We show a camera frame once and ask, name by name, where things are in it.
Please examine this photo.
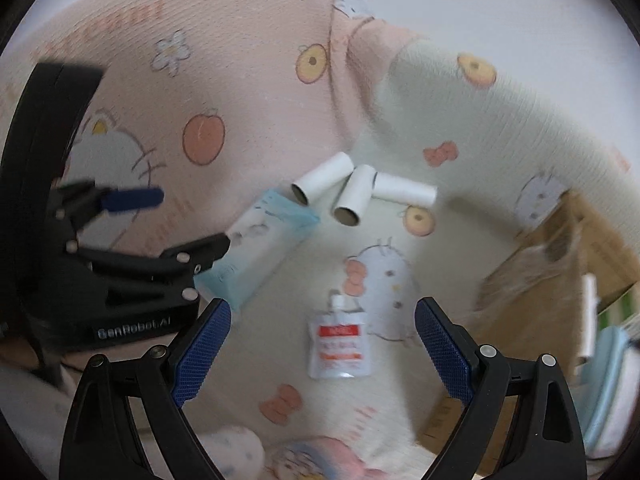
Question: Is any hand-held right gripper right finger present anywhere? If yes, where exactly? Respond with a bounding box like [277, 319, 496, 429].
[414, 297, 589, 480]

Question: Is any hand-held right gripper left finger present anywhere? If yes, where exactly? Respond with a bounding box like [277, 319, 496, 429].
[59, 298, 233, 480]

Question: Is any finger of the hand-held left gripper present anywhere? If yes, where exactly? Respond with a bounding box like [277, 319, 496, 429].
[52, 179, 166, 232]
[67, 233, 232, 301]

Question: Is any teal and white box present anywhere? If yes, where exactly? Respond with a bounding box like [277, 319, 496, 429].
[192, 187, 321, 312]

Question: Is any brown cardboard box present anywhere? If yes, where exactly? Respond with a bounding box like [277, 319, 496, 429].
[417, 190, 640, 461]

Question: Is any white paper tube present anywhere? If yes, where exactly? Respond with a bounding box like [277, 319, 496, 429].
[333, 164, 377, 227]
[371, 172, 439, 209]
[580, 274, 600, 361]
[291, 151, 357, 207]

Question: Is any white pouch red label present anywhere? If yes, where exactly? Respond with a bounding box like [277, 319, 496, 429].
[307, 292, 372, 380]

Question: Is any white dotted soft cloth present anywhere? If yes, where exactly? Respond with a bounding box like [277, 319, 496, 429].
[197, 425, 266, 480]

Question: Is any pink printed blanket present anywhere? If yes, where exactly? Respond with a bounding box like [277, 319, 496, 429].
[0, 0, 426, 313]

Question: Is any cream printed blanket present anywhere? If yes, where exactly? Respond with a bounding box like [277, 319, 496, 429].
[192, 35, 640, 467]

